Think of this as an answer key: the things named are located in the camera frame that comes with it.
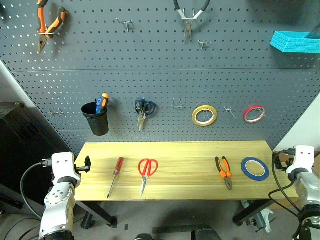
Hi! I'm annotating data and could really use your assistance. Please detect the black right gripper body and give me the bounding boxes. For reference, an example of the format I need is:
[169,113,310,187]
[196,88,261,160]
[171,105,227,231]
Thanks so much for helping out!
[279,147,297,173]

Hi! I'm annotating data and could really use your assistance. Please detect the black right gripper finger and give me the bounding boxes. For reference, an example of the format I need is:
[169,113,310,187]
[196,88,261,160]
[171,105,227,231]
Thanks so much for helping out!
[273,155,283,171]

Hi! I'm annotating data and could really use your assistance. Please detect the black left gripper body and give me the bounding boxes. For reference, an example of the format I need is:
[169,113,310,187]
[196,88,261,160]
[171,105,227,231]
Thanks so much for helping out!
[73,163,87,174]

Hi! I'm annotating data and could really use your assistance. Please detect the grey pegboard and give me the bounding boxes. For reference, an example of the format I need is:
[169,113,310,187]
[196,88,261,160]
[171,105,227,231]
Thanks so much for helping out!
[0,0,320,152]

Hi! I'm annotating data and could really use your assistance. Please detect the blue tape roll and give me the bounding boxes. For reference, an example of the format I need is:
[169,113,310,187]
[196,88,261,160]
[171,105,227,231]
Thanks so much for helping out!
[240,156,271,182]

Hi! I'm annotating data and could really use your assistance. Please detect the black plastic cup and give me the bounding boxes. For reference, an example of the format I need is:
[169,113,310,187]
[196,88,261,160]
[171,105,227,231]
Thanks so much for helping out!
[80,101,110,137]

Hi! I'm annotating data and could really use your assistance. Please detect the black table leg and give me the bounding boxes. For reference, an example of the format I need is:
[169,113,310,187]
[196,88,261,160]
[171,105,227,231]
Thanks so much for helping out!
[74,200,119,229]
[232,199,277,227]

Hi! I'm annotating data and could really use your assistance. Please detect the red tape roll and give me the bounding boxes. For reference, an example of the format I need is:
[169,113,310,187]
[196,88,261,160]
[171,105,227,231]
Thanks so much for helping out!
[243,104,267,125]

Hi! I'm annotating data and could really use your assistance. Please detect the orange black combination pliers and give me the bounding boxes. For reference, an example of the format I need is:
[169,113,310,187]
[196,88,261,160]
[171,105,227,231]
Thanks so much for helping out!
[214,156,234,192]

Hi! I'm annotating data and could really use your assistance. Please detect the white crumpled cloth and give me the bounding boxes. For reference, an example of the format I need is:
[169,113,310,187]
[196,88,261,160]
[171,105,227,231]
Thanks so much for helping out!
[259,207,275,234]

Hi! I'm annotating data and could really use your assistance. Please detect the silver pegboard hook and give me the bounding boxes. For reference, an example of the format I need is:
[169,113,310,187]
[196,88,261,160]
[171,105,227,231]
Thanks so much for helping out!
[115,17,134,32]
[223,105,237,120]
[198,39,212,51]
[47,107,64,117]

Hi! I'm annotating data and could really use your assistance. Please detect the yellow tape roll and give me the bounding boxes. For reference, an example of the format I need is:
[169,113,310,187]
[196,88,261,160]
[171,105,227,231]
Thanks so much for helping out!
[191,104,218,128]

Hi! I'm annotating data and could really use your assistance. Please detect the teal brick-pattern box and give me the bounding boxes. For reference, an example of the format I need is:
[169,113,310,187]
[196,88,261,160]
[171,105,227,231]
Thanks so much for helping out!
[269,24,320,54]

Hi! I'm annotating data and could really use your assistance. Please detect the black floor bar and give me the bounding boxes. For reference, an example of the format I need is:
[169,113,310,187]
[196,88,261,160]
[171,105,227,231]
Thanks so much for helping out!
[152,223,213,235]

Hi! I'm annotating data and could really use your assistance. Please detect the orange black long-nose pliers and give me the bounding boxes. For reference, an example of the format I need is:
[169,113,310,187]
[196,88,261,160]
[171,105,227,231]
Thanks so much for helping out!
[36,0,69,55]

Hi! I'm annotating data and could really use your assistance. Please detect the white black needle-nose pliers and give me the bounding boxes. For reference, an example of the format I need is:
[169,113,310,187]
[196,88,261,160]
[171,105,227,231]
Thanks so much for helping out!
[173,0,212,42]

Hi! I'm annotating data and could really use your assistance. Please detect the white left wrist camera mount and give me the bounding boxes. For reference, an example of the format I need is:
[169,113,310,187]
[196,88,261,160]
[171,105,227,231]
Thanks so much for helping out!
[51,151,76,180]

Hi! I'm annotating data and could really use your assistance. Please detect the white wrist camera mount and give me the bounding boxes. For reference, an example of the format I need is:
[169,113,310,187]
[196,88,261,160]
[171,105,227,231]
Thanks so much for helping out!
[51,151,76,180]
[285,145,316,175]

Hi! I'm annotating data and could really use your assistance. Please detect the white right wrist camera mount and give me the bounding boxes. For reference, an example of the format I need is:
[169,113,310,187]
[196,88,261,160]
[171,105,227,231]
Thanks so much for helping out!
[285,145,316,175]

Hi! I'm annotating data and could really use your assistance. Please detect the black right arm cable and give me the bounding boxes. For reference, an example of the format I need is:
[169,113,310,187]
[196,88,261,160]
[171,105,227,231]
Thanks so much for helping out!
[268,152,302,220]

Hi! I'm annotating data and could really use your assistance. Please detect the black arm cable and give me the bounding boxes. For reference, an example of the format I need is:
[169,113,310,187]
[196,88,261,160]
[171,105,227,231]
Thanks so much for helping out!
[19,158,54,221]
[268,152,302,220]

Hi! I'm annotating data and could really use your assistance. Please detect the red handled screwdriver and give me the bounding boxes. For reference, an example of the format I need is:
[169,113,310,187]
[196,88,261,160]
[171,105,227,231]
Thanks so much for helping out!
[106,156,126,199]

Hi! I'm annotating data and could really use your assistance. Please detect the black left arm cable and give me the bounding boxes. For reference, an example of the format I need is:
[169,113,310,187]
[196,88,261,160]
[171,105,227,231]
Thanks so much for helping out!
[19,158,54,221]

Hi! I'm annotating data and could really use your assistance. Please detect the red handled scissors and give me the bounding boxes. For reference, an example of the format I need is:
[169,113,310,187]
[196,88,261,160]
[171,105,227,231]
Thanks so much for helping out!
[137,158,159,198]

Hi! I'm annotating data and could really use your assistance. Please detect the orange blue handled screwdriver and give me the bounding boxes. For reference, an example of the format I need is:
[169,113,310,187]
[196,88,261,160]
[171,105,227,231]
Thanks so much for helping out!
[95,92,110,115]

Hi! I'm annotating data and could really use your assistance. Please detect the blue handled scissors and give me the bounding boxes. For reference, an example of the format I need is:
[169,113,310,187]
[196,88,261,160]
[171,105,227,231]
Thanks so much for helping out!
[134,98,158,133]

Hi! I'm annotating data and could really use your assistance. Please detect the silver wire loop hook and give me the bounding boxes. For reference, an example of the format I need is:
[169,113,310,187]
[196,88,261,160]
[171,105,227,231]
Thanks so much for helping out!
[171,97,184,109]

